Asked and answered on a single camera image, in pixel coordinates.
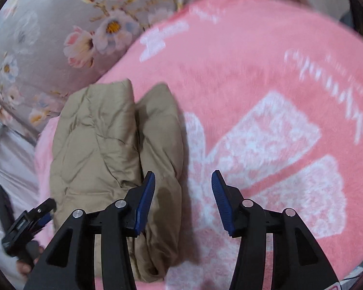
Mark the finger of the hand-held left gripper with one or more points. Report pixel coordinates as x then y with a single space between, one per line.
44 207

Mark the khaki hooded puffer jacket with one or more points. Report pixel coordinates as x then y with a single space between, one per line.
102 145

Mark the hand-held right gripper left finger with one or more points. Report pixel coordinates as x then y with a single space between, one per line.
143 205

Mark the pale lilac cloth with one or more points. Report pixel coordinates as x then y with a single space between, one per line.
15 163

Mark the person's left hand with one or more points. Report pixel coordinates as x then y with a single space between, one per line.
25 267

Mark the grey floral bedsheet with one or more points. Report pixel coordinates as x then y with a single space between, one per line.
42 36

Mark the pink printed fleece blanket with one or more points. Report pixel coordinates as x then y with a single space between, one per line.
260 81

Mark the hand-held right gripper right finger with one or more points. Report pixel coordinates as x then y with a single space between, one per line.
222 199

